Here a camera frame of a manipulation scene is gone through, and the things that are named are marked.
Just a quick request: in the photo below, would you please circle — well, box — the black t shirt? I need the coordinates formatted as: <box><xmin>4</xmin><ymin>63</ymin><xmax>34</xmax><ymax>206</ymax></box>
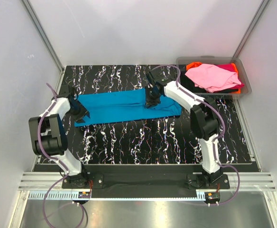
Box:
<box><xmin>180</xmin><ymin>71</ymin><xmax>240</xmax><ymax>94</ymax></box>

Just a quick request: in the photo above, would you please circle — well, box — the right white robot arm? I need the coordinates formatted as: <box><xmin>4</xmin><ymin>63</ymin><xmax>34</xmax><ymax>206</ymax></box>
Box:
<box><xmin>146</xmin><ymin>72</ymin><xmax>222</xmax><ymax>189</ymax></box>

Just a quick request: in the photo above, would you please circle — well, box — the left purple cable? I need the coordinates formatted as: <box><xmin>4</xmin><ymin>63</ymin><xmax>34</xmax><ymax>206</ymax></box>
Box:
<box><xmin>37</xmin><ymin>83</ymin><xmax>89</xmax><ymax>228</ymax></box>

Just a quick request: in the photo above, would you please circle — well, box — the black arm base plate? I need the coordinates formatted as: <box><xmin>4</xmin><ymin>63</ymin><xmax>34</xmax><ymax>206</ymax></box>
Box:
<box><xmin>62</xmin><ymin>164</ymin><xmax>230</xmax><ymax>190</ymax></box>

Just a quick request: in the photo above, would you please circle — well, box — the black marbled table mat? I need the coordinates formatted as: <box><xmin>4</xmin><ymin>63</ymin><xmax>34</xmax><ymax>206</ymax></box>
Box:
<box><xmin>62</xmin><ymin>65</ymin><xmax>251</xmax><ymax>164</ymax></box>

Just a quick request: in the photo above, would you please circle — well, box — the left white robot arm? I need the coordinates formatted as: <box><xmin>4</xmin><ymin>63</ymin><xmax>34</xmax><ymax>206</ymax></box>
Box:
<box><xmin>28</xmin><ymin>85</ymin><xmax>90</xmax><ymax>188</ymax></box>

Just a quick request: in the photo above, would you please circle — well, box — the blue t shirt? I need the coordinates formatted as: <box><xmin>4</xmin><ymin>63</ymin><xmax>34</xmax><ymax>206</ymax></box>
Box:
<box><xmin>74</xmin><ymin>88</ymin><xmax>182</xmax><ymax>127</ymax></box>

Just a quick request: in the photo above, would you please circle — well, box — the pink t shirt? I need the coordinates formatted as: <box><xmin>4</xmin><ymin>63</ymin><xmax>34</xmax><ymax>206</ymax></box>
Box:
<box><xmin>185</xmin><ymin>64</ymin><xmax>245</xmax><ymax>93</ymax></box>

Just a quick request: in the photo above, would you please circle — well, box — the purple cable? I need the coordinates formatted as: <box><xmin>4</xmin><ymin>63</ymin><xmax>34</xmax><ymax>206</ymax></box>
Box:
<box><xmin>37</xmin><ymin>83</ymin><xmax>89</xmax><ymax>228</ymax></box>
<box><xmin>148</xmin><ymin>65</ymin><xmax>241</xmax><ymax>205</ymax></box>

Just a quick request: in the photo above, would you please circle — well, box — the magenta t shirt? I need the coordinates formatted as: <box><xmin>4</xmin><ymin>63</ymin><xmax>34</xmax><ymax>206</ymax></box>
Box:
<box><xmin>217</xmin><ymin>63</ymin><xmax>238</xmax><ymax>74</ymax></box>

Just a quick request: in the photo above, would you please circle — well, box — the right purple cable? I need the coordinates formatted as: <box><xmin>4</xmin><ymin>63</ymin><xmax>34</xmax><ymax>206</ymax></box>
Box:
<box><xmin>148</xmin><ymin>65</ymin><xmax>241</xmax><ymax>205</ymax></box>

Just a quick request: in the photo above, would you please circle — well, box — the clear plastic bin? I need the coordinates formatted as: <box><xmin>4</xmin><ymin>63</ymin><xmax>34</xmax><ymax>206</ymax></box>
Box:
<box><xmin>176</xmin><ymin>56</ymin><xmax>251</xmax><ymax>99</ymax></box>

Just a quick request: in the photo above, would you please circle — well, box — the orange t shirt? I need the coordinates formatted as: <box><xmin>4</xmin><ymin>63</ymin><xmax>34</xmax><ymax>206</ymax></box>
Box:
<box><xmin>185</xmin><ymin>61</ymin><xmax>242</xmax><ymax>95</ymax></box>

